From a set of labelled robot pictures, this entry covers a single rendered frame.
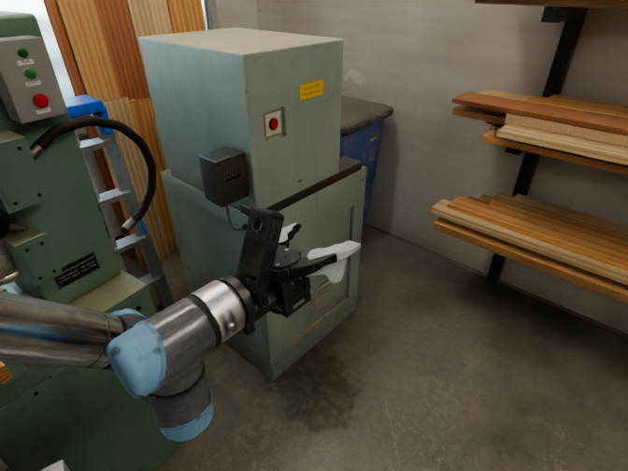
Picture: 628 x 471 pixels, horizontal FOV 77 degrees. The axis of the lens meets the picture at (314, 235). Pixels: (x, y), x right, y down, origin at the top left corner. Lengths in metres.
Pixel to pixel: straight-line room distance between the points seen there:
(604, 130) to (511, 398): 1.18
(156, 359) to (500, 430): 1.69
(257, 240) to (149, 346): 0.18
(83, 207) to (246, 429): 1.11
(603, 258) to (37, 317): 1.89
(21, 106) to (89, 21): 1.53
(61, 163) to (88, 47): 1.42
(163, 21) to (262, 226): 2.34
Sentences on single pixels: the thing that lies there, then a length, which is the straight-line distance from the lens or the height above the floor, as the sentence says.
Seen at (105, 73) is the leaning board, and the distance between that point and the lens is 2.58.
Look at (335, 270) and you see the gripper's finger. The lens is 0.60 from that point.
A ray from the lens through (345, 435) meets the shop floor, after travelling 1.83.
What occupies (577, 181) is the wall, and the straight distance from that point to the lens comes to 2.36.
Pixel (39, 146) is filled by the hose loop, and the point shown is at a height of 1.26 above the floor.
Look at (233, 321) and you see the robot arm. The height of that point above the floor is 1.22.
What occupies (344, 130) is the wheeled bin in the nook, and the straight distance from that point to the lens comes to 2.11.
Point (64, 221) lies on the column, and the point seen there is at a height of 1.04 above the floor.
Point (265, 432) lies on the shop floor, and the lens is 1.85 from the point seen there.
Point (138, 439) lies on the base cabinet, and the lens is 1.68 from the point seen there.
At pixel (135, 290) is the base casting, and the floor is 0.80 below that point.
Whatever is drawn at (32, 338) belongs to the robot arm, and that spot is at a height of 1.24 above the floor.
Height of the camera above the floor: 1.58
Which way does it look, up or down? 33 degrees down
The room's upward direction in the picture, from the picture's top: straight up
